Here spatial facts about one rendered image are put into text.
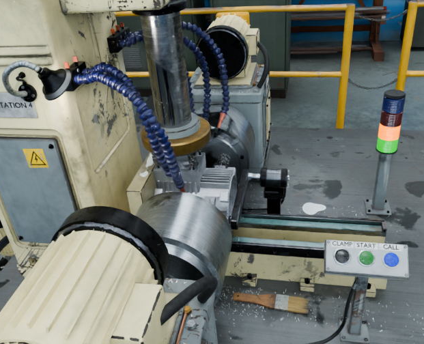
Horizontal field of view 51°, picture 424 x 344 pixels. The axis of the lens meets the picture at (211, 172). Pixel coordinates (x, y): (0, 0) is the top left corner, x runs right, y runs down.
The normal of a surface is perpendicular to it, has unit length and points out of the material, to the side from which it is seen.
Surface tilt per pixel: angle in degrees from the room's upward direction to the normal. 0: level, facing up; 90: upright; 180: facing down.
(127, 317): 0
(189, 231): 28
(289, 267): 90
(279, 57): 90
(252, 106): 90
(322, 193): 0
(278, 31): 90
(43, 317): 5
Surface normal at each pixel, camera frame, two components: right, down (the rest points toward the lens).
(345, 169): -0.07, -0.84
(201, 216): 0.45, -0.70
